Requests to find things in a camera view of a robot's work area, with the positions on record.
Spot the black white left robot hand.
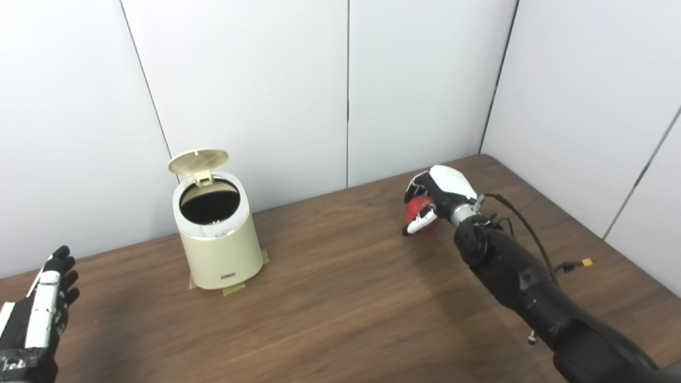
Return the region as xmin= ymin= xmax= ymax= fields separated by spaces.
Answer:
xmin=0 ymin=245 xmax=80 ymax=382

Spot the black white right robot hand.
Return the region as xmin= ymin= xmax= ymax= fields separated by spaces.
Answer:
xmin=402 ymin=165 xmax=478 ymax=236

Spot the red apple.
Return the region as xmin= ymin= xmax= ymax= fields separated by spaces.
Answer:
xmin=405 ymin=195 xmax=440 ymax=233

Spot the cream lidded trash can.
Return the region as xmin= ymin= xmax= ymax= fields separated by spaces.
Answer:
xmin=172 ymin=171 xmax=265 ymax=290

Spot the round cream bin lid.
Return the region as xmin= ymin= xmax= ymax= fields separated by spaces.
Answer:
xmin=168 ymin=149 xmax=230 ymax=187

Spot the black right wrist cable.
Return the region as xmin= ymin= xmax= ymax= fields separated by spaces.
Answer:
xmin=481 ymin=193 xmax=583 ymax=284

